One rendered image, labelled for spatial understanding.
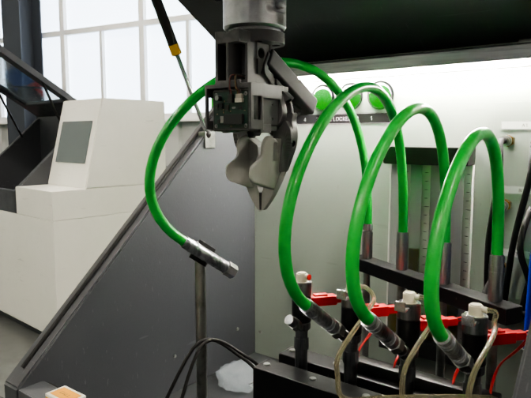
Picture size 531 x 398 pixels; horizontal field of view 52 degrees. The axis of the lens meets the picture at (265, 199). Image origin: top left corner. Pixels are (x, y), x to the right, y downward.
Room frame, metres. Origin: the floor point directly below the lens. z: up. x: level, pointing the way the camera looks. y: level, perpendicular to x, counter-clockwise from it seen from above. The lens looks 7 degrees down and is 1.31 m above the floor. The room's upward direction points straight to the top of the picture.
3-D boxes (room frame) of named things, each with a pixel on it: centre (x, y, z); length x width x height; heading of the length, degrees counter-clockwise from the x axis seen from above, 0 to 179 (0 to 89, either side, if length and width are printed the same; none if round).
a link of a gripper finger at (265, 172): (0.65, 0.00, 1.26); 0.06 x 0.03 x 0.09; 142
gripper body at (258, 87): (0.66, 0.02, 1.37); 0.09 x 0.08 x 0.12; 142
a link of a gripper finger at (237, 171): (0.67, 0.03, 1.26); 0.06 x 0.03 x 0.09; 142
